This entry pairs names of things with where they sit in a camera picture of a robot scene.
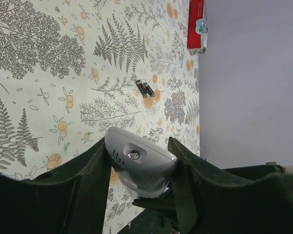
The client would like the white remote control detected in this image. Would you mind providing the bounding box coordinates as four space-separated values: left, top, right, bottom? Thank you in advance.
105 127 178 199

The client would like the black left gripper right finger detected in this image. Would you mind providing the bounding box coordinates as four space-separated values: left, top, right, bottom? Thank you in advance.
122 138 293 234

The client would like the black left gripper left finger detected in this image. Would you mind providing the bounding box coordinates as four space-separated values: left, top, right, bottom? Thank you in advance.
0 139 111 234

